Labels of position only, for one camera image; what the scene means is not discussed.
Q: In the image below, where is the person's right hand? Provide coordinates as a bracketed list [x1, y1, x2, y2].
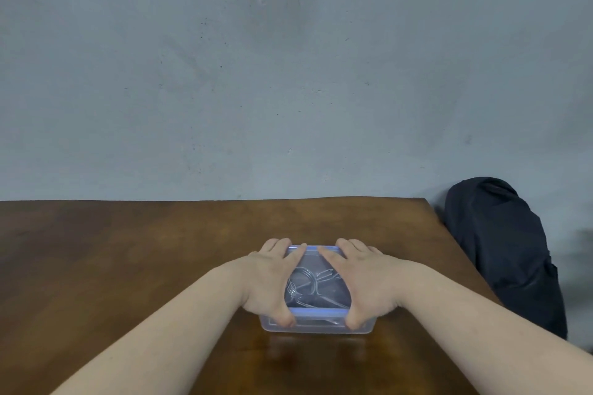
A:
[317, 238, 403, 331]

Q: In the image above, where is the person's left hand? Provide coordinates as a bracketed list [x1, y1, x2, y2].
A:
[238, 237, 308, 329]

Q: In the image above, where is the clear plastic food container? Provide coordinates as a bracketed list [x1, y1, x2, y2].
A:
[259, 246, 377, 335]

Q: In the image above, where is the clear lid with blue rim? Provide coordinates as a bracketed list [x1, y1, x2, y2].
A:
[278, 246, 357, 320]

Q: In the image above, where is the person's left forearm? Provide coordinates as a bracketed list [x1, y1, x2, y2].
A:
[48, 261, 253, 395]

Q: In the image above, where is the person's right forearm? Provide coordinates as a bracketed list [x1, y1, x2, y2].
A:
[394, 261, 593, 395]

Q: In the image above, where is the black fabric bag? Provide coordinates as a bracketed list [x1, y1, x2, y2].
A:
[443, 177, 569, 341]

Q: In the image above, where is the metal wire whisk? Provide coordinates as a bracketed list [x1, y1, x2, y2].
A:
[290, 266, 320, 294]

